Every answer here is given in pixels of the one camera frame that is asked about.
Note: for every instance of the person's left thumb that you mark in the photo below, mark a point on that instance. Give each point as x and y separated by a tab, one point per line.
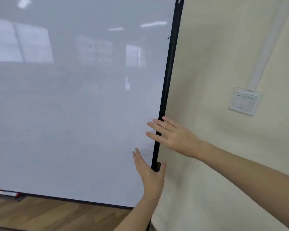
162	167

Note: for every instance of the person's right middle finger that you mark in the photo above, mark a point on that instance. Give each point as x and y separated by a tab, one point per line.
156	127

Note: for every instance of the person's right hand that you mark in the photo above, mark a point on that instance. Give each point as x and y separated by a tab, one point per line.
180	140

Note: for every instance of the person's right forearm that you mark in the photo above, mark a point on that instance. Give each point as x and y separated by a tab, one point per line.
245	175

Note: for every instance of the red whiteboard marker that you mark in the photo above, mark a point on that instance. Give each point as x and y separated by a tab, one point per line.
5	193

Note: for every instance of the person's left hand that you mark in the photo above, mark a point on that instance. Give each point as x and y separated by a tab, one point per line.
150	178

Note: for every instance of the person's right little finger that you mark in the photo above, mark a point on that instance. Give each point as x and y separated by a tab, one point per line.
169	121

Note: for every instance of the person's left forearm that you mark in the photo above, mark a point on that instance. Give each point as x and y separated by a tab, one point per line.
139	214

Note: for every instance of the white wall switch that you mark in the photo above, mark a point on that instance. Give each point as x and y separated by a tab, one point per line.
245	101

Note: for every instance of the black framed whiteboard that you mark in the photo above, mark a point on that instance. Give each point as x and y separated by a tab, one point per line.
69	113

